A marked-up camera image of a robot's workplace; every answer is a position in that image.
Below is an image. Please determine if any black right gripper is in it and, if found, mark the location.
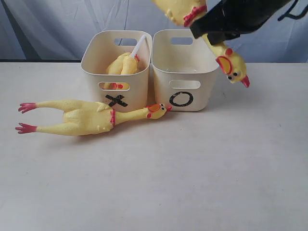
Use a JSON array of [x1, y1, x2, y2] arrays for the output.
[[190, 0, 289, 46]]

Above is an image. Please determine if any whole rubber chicken front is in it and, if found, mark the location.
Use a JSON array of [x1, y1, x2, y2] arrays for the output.
[[154, 0, 250, 88]]

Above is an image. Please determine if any whole rubber chicken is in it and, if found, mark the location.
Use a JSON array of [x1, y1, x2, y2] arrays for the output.
[[154, 0, 250, 88], [15, 100, 172, 136]]

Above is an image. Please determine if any chicken leg with white tube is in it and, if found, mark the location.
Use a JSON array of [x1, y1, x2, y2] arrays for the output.
[[121, 35, 146, 75]]

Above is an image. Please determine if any headless rubber chicken body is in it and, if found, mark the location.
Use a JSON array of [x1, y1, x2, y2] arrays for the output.
[[103, 52, 140, 90]]

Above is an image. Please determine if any cream bin marked O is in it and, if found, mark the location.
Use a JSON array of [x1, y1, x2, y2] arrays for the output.
[[152, 29, 220, 111]]

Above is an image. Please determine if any cream bin marked X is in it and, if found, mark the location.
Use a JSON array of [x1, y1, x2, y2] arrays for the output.
[[81, 30, 152, 112]]

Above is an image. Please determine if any blue-grey backdrop curtain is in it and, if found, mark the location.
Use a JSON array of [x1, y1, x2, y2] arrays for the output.
[[0, 0, 308, 63]]

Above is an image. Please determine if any black cable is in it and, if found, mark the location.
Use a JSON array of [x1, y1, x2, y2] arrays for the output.
[[277, 0, 308, 22]]

